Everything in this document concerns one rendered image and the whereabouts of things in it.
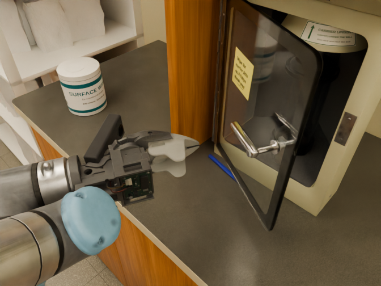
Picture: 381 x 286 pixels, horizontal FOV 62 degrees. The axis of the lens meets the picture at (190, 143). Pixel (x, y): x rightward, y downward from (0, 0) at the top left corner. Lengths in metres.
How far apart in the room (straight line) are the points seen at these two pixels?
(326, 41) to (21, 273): 0.56
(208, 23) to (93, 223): 0.53
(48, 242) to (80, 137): 0.70
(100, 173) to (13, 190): 0.12
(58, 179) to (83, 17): 1.24
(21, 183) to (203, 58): 0.49
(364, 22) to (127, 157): 0.41
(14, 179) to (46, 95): 0.77
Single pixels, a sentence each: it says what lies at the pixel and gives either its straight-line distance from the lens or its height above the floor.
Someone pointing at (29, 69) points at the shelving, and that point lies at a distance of 1.51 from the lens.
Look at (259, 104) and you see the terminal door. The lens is 0.59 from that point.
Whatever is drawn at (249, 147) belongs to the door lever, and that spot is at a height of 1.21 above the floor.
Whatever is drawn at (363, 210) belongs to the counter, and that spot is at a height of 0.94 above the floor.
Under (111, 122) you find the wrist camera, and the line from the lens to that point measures 0.57.
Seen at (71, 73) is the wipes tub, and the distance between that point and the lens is 1.05.
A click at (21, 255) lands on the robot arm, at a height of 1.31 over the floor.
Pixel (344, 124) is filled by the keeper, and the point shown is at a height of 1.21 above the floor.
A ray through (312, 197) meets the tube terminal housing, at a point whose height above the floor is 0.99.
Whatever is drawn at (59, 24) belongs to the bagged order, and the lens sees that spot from 1.58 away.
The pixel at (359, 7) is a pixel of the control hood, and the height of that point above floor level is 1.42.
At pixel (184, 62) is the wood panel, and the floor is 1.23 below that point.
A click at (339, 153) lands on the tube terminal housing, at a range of 0.69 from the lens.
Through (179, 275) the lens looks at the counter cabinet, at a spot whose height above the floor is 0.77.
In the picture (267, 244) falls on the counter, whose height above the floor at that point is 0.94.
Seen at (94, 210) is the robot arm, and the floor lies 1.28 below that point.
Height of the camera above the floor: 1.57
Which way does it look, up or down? 42 degrees down
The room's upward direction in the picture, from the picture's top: straight up
